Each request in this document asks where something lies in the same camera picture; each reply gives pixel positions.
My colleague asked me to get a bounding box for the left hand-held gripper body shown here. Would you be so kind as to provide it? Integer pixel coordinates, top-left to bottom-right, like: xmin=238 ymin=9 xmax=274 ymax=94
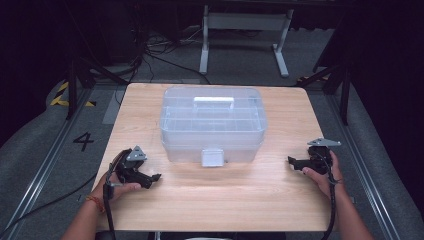
xmin=114 ymin=145 xmax=150 ymax=184

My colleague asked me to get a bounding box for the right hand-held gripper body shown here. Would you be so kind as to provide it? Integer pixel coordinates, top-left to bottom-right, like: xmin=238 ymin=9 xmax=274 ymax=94
xmin=306 ymin=137 xmax=342 ymax=176

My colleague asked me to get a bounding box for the clear plastic storage box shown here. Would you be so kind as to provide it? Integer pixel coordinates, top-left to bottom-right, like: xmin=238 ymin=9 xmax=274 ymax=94
xmin=159 ymin=85 xmax=268 ymax=168

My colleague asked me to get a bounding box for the person's right hand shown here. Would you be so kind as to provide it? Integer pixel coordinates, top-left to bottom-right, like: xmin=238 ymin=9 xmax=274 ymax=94
xmin=301 ymin=150 xmax=346 ymax=200

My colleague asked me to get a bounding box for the person's left hand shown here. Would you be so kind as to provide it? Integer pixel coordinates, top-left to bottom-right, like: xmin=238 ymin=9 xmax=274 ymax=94
xmin=91 ymin=170 xmax=142 ymax=205

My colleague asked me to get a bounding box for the black tripod stand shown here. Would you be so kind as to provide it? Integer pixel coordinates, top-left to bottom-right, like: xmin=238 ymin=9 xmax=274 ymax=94
xmin=295 ymin=58 xmax=355 ymax=127
xmin=64 ymin=54 xmax=130 ymax=121

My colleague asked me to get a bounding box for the yellow black floor tape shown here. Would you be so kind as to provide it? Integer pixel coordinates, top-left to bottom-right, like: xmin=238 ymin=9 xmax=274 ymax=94
xmin=49 ymin=81 xmax=98 ymax=108

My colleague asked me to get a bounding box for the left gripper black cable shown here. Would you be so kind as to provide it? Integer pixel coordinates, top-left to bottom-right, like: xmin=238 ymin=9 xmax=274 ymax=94
xmin=102 ymin=151 xmax=132 ymax=240

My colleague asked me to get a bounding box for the red orange bracelet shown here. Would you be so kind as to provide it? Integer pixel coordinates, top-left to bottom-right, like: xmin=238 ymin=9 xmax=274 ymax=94
xmin=85 ymin=194 xmax=106 ymax=214

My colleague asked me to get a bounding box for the black floor cable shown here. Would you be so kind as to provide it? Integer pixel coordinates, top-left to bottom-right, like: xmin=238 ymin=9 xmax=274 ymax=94
xmin=0 ymin=173 xmax=98 ymax=238

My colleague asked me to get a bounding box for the bundle of black cables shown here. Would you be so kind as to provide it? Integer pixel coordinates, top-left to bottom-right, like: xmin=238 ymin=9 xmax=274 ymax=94
xmin=131 ymin=28 xmax=212 ymax=85

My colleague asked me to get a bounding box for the white metal desk frame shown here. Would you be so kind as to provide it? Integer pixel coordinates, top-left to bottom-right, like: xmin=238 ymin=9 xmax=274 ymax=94
xmin=198 ymin=4 xmax=295 ymax=79

